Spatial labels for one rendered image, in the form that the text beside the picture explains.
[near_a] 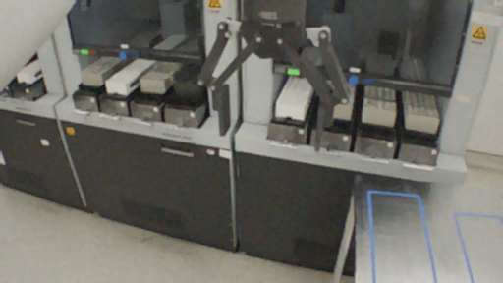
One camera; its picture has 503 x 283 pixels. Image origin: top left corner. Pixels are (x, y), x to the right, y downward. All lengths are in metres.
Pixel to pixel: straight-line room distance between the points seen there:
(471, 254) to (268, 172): 0.80
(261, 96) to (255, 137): 0.15
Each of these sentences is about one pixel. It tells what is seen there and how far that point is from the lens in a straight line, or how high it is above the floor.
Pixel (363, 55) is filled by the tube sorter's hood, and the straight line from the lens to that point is 1.25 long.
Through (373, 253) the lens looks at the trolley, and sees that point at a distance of 0.90.
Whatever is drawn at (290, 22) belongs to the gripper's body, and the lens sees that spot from 0.45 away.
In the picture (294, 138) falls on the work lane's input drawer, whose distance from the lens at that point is 1.33.
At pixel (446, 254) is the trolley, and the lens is 0.96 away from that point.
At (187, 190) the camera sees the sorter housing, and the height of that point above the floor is 0.42.
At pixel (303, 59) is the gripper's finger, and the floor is 1.32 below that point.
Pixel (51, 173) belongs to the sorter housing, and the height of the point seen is 0.30.
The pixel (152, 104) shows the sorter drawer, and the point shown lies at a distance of 1.48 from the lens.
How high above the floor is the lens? 1.49
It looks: 33 degrees down
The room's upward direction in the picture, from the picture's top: straight up
